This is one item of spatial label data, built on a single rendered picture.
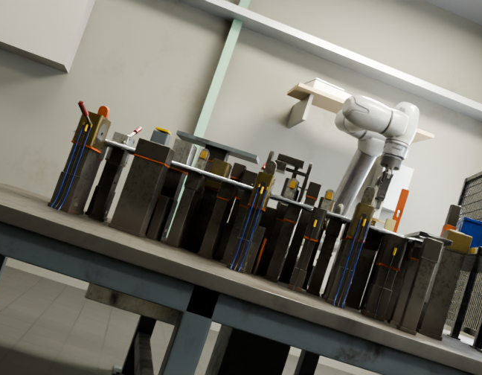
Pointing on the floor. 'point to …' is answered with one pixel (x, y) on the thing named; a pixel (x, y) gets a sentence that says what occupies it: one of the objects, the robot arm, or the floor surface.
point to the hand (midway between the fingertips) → (376, 209)
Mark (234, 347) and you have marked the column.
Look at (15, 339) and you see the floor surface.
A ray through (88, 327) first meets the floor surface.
